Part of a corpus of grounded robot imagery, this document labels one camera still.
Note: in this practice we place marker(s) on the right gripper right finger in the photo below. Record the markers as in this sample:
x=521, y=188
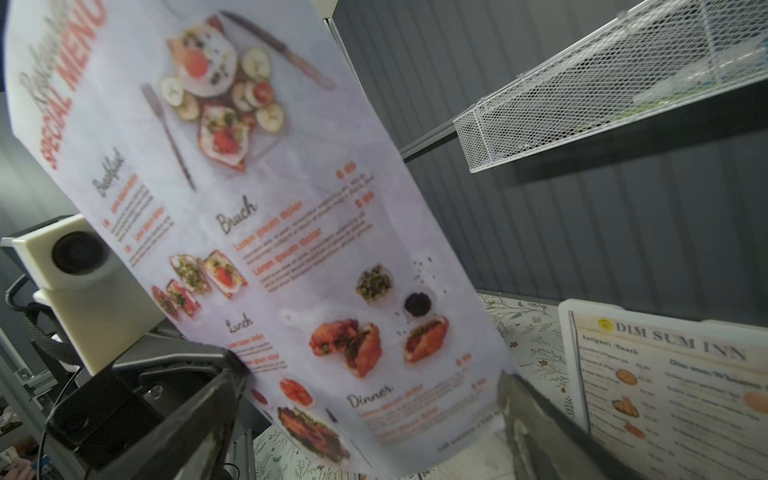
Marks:
x=545, y=443

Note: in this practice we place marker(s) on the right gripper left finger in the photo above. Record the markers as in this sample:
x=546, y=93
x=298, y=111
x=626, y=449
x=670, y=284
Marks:
x=194, y=411

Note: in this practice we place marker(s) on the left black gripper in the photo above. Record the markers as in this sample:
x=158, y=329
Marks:
x=110, y=397

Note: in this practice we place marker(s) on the Dim Sum menu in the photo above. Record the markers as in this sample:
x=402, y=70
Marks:
x=672, y=402

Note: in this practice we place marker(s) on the pink special menu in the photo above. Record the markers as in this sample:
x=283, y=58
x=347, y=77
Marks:
x=230, y=159

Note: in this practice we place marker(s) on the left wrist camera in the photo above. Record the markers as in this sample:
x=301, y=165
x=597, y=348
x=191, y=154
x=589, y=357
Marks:
x=101, y=307

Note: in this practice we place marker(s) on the white wire mesh basket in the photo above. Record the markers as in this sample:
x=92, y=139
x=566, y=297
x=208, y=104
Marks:
x=653, y=58

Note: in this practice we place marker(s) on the white rack panel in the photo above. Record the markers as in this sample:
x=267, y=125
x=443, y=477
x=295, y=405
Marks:
x=660, y=390

